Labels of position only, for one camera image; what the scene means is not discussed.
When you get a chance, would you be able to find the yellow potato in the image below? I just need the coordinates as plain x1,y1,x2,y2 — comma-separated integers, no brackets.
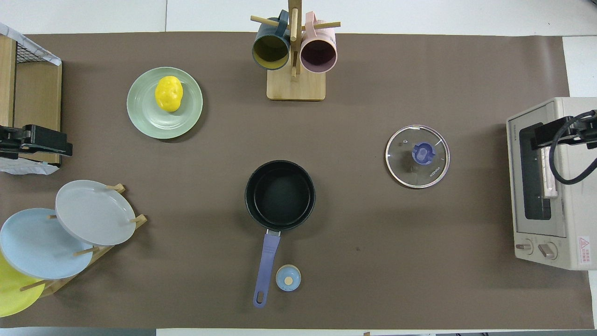
155,76,183,112

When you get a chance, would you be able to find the pale green plate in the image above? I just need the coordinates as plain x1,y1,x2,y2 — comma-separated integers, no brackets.
126,67,204,140

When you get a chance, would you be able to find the pink mug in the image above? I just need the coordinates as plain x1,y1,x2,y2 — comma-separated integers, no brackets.
300,12,338,74

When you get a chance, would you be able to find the dark teal mug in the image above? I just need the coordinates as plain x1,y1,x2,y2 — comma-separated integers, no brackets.
252,10,291,70

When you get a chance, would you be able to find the brown table mat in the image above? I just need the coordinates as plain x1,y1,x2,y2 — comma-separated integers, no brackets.
0,32,593,329

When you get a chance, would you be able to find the yellow plate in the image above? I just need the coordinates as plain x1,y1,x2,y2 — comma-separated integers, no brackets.
0,252,46,318

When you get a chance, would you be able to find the wooden mug tree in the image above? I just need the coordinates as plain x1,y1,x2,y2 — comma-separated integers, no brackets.
250,0,341,101

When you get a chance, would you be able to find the beige toaster oven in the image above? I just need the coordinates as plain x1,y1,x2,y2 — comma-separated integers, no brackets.
506,97,597,271

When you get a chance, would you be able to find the translucent white plastic sheet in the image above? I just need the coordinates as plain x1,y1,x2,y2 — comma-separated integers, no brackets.
0,156,60,176

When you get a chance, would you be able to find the white crumpled bag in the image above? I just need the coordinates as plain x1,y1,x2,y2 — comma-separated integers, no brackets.
0,22,62,66

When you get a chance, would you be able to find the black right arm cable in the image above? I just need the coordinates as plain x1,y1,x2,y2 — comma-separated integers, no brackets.
549,110,597,185

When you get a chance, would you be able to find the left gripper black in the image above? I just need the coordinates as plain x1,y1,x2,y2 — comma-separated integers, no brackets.
0,124,73,160

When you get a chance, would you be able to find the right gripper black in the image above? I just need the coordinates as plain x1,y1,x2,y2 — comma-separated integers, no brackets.
532,111,597,151

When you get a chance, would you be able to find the wooden plate rack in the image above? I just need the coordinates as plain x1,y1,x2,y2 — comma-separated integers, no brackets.
19,183,148,297

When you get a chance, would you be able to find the glass lid with blue knob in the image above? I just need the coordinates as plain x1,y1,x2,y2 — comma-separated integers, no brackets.
385,125,451,189

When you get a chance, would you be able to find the black wire basket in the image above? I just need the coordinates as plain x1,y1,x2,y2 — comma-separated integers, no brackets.
15,40,53,64

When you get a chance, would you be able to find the light blue plate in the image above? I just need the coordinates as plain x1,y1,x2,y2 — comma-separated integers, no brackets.
0,208,94,280

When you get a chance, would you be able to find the black pot with purple handle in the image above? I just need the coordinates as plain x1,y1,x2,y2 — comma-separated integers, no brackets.
244,160,316,308

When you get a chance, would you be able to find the gray plate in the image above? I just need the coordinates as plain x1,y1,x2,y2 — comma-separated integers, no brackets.
55,180,137,246

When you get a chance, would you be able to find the wooden wire basket shelf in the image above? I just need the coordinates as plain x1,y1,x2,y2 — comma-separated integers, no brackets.
0,35,62,165

